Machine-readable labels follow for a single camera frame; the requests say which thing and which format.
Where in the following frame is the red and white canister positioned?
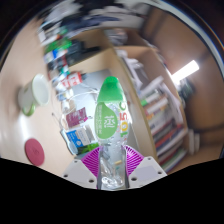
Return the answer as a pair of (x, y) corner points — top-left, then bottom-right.
(61, 71), (83, 88)

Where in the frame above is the flat round red coaster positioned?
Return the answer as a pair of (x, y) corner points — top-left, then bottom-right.
(24, 138), (46, 167)

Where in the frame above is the white mug with green handle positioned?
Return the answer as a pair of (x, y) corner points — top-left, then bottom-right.
(17, 73), (52, 117)

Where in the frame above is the blue and white carton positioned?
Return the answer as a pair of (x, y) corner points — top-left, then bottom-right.
(64, 126), (96, 150)

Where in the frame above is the dark green bottle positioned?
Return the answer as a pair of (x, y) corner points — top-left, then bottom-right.
(77, 142), (100, 155)

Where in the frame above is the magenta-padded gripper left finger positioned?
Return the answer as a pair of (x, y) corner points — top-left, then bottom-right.
(62, 145), (101, 190)

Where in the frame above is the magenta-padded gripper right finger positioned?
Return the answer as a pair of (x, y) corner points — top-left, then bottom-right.
(123, 144), (168, 190)

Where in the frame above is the ceiling light tube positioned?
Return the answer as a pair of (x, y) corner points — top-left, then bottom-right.
(171, 59), (200, 84)

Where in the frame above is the clear bottle with green label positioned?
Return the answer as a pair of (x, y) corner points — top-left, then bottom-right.
(93, 76), (130, 191)

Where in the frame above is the magenta pouch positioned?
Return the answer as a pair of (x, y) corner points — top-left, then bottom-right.
(65, 107), (89, 129)

